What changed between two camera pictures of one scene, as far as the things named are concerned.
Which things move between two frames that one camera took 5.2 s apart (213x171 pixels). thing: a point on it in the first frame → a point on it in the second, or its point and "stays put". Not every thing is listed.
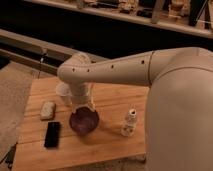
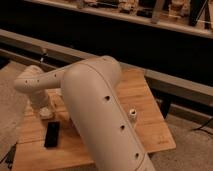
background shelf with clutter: [193, 17] stays put
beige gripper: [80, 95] → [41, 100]
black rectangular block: [52, 134] stays put
